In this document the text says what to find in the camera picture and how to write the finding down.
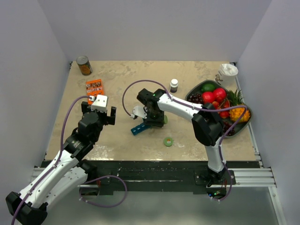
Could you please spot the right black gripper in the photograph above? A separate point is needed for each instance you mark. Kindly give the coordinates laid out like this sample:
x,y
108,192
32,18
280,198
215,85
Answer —
x,y
158,122

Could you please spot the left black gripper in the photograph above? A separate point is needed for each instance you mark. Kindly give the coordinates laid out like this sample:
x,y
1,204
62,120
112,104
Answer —
x,y
108,119

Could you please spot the green pill bottle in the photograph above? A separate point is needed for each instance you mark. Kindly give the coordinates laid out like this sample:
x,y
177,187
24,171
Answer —
x,y
165,120

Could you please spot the teal weekly pill organizer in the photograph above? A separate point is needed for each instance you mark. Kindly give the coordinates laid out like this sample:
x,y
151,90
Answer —
x,y
140,128

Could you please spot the green bottle cap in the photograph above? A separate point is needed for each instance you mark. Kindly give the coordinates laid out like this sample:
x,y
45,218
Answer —
x,y
168,141

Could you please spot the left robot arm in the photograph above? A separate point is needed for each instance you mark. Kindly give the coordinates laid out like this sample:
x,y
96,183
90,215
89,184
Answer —
x,y
66,171

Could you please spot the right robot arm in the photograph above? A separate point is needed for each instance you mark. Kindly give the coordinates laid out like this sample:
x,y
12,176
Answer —
x,y
207,124

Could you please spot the orange cardboard box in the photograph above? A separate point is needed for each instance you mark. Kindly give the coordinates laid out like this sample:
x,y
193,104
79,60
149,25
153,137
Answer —
x,y
94,88

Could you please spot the white capped dark pill bottle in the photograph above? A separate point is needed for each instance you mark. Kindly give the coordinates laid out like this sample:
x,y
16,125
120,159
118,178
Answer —
x,y
174,85

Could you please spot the dark grey fruit tray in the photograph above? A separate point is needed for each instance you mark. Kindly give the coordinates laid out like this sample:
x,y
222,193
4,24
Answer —
x,y
239,126

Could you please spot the tin food can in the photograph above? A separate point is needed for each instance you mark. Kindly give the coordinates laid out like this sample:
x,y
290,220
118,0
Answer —
x,y
84,65

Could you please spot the green toy lime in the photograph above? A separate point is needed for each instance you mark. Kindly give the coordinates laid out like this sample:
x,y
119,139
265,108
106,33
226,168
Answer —
x,y
208,87

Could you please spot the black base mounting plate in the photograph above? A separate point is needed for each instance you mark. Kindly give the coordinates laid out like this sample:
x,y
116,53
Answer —
x,y
152,176

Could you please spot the red toy apple right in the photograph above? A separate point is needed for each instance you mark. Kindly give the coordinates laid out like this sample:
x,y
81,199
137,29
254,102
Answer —
x,y
219,94

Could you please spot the toy cherries cluster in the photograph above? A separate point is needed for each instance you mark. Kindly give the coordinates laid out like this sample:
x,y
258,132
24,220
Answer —
x,y
223,105

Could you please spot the dark toy grapes bunch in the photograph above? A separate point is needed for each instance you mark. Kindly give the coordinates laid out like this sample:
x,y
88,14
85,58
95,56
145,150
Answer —
x,y
197,98

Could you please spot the white paper cup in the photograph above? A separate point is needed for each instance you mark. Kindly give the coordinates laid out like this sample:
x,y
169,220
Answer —
x,y
226,74

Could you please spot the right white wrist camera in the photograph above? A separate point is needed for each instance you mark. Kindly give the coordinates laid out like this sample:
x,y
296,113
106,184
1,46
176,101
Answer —
x,y
139,111

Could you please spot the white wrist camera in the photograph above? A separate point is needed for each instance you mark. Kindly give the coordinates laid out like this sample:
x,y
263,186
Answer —
x,y
139,111
99,103

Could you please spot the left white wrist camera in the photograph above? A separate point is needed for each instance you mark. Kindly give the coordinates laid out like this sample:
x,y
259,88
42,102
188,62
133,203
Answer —
x,y
99,103

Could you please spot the aluminium frame rail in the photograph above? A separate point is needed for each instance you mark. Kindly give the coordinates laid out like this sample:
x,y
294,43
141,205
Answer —
x,y
122,81

